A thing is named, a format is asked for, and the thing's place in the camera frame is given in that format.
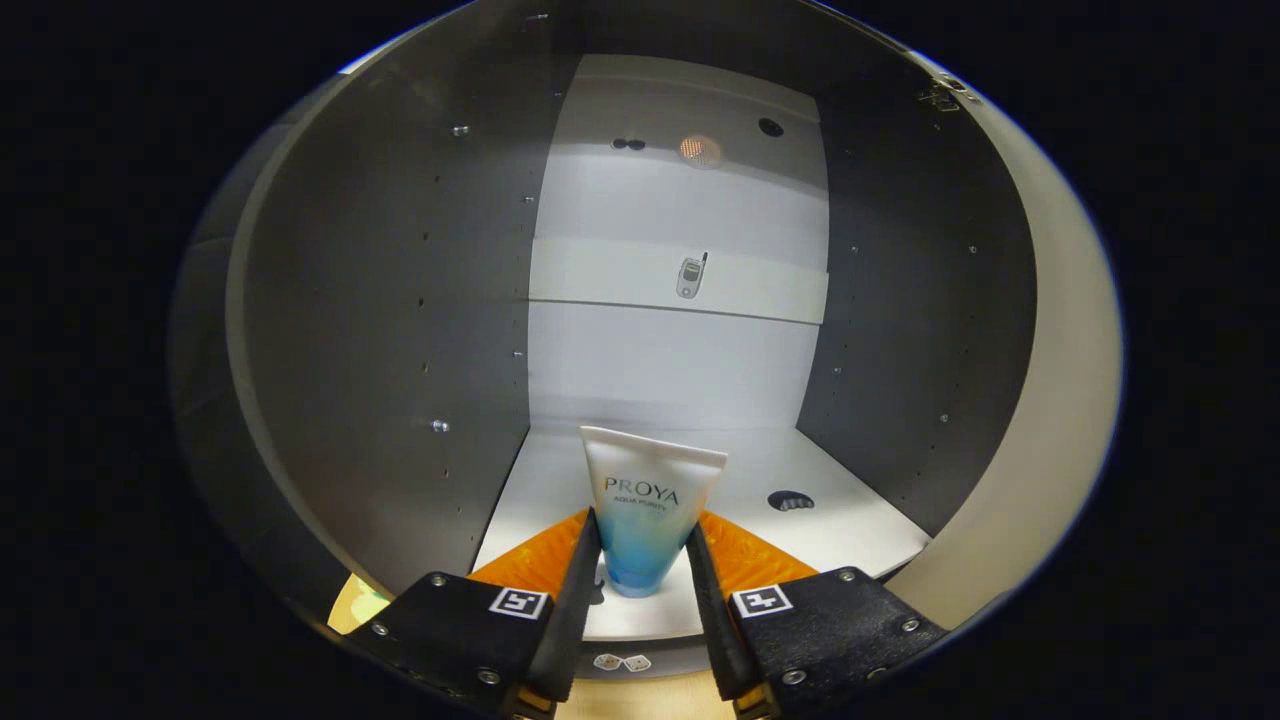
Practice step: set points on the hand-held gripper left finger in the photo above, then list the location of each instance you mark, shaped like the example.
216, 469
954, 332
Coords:
570, 620

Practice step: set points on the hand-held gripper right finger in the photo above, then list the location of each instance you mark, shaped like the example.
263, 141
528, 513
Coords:
715, 620

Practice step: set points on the white blue cosmetic tube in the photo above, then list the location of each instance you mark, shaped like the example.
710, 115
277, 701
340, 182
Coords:
645, 520

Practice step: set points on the light grey cabinet shelf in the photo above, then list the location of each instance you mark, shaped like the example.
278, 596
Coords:
850, 540

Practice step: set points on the dark grey cabinet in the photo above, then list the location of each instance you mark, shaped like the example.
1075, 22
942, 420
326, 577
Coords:
400, 300

